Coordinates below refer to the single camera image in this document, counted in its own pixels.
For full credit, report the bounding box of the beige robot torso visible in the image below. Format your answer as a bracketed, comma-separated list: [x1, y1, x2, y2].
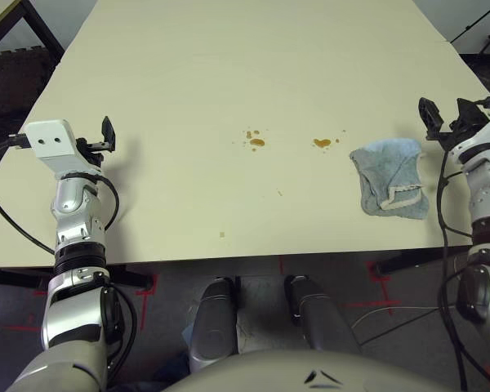
[158, 349, 466, 392]

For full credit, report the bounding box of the dark foam puzzle mat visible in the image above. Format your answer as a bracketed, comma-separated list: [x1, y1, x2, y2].
[0, 48, 55, 136]

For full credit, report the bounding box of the light blue rag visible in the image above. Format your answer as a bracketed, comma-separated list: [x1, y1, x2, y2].
[349, 137, 430, 221]

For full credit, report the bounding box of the long white floor cable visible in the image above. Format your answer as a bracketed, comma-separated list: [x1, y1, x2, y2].
[350, 305, 446, 349]

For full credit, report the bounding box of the grey robot leg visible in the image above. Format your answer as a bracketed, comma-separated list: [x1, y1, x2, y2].
[187, 276, 240, 375]
[283, 275, 363, 356]

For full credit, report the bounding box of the brown liquid spill with droplets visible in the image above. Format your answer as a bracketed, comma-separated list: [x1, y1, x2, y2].
[232, 127, 267, 153]

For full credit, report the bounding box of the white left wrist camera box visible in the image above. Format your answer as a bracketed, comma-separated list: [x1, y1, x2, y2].
[23, 119, 103, 180]

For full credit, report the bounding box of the black table foot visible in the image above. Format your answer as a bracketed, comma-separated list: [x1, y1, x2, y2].
[375, 244, 474, 275]

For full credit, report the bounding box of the grey robot right leg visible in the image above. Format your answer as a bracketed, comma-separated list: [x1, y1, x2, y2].
[283, 275, 363, 356]

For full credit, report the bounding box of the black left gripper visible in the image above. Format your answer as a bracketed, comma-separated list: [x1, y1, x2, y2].
[75, 116, 116, 168]

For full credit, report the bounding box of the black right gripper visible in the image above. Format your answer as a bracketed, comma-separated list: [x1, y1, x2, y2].
[418, 96, 489, 151]

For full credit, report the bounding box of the grey robot left leg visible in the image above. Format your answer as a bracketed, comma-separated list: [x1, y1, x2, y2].
[187, 276, 240, 375]

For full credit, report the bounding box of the black tripod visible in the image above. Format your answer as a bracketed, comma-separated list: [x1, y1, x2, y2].
[450, 0, 490, 56]

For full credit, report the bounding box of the black-framed side table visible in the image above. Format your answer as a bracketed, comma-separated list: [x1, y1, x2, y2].
[0, 0, 66, 69]

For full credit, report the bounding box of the heart-shaped brown liquid spill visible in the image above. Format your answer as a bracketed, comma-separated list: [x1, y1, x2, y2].
[312, 129, 348, 154]

